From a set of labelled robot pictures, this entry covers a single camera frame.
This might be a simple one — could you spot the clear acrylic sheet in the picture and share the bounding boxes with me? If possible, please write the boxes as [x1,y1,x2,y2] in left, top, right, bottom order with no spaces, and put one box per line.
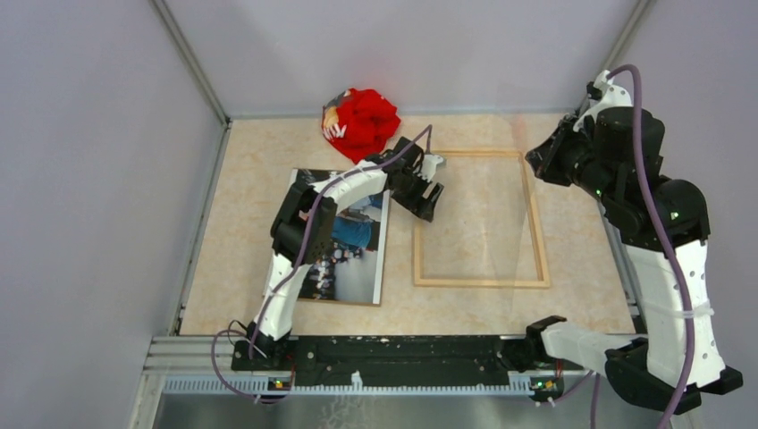
[429,112,573,285]

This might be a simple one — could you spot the light wooden picture frame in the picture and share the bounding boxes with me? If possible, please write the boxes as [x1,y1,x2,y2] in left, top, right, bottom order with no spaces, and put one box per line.
[411,147,552,290]

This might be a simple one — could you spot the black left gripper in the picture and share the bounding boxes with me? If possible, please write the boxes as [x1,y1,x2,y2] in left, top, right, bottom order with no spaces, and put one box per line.
[390,166,442,222]

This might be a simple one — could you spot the brown cardboard backing board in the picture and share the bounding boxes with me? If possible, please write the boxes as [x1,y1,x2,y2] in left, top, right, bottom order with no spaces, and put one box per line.
[265,169,390,306]

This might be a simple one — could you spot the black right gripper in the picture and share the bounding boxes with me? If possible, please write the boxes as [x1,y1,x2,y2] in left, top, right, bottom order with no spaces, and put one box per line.
[526,114,619,206]

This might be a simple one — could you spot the aluminium rail front edge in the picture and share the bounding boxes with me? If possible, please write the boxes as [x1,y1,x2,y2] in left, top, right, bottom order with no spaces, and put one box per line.
[127,334,706,429]

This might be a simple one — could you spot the red crumpled cloth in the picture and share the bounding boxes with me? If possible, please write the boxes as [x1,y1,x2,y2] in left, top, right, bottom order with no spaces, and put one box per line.
[321,88,401,164]

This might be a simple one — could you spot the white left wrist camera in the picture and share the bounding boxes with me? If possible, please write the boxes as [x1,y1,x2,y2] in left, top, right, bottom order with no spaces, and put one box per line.
[417,153,446,181]

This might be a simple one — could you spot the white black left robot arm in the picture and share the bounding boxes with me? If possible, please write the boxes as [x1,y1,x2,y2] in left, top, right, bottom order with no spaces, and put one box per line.
[242,138,445,370]

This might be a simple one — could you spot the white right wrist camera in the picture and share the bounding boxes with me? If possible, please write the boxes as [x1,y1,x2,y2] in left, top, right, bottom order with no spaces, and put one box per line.
[584,70,633,120]

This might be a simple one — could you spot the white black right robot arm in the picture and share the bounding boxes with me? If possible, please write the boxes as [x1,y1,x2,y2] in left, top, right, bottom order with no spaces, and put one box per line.
[524,107,744,414]

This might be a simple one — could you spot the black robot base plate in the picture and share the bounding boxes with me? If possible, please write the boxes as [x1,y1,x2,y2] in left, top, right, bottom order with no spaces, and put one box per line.
[231,334,585,373]

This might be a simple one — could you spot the printed colour photo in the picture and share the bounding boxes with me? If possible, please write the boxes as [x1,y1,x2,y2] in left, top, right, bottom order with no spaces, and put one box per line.
[299,191,390,306]

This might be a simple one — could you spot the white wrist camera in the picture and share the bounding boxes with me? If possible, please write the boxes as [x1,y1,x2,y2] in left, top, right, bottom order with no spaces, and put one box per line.
[584,70,633,120]
[417,153,446,181]

